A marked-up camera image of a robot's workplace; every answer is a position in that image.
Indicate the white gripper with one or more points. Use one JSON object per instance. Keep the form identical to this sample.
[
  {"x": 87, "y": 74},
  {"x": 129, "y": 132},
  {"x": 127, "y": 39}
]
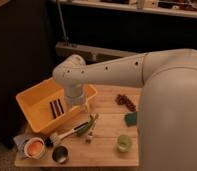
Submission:
[{"x": 76, "y": 101}]

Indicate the dark red grape bunch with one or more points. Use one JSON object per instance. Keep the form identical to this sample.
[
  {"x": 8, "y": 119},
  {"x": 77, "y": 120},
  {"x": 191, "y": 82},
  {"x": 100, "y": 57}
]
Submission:
[{"x": 122, "y": 99}]

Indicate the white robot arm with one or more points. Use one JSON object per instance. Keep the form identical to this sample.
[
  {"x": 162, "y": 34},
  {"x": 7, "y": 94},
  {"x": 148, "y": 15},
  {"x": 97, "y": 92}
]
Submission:
[{"x": 167, "y": 115}]

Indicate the small metal cup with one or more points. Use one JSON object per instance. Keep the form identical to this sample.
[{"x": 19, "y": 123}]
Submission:
[{"x": 60, "y": 154}]

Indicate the green plastic cup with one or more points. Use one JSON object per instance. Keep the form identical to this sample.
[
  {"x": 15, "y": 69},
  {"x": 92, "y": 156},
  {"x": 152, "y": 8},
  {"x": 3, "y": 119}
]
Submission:
[{"x": 124, "y": 143}]

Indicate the yellow plastic bin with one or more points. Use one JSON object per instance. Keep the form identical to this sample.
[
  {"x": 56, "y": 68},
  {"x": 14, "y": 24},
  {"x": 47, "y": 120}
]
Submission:
[{"x": 35, "y": 105}]

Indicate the metal pole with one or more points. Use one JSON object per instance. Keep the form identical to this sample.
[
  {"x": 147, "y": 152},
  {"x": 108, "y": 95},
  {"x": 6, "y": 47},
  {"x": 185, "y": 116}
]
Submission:
[{"x": 65, "y": 37}]

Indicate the green sponge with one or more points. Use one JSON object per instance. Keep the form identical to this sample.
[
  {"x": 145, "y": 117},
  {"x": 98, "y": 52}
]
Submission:
[{"x": 130, "y": 119}]

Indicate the white bowl with orange inside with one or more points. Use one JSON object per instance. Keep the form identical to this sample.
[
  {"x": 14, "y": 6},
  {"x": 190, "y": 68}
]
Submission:
[{"x": 34, "y": 148}]

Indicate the grey cloth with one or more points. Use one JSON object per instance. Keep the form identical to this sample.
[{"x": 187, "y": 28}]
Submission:
[{"x": 20, "y": 142}]

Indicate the white shelf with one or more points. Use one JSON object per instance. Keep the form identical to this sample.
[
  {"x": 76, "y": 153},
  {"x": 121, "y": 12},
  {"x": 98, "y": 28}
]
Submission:
[{"x": 179, "y": 8}]

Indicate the dish brush with green handle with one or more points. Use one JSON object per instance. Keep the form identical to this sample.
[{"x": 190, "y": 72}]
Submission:
[{"x": 55, "y": 138}]

